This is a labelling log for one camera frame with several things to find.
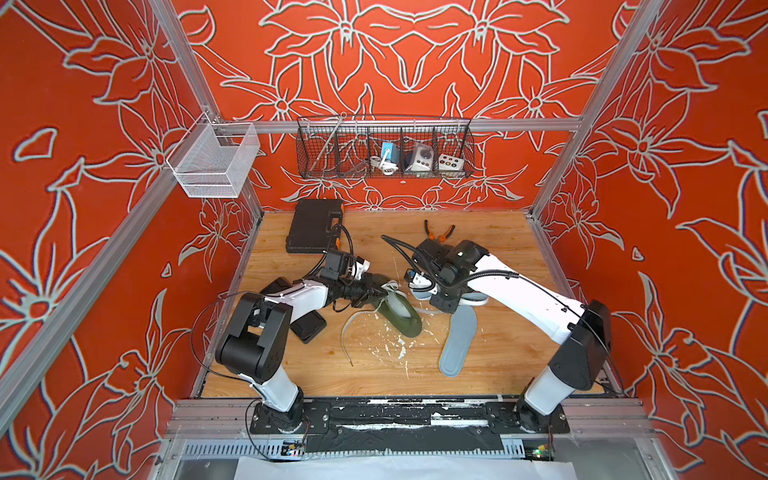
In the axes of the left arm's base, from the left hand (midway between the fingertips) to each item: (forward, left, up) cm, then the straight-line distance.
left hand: (388, 292), depth 86 cm
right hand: (-4, -14, +6) cm, 16 cm away
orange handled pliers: (+30, -15, -7) cm, 34 cm away
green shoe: (-4, -4, -3) cm, 7 cm away
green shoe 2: (-9, -21, +14) cm, 27 cm away
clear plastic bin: (+31, +58, +22) cm, 70 cm away
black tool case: (+31, +32, -6) cm, 45 cm away
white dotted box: (+37, -17, +20) cm, 46 cm away
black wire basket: (+44, +19, +20) cm, 52 cm away
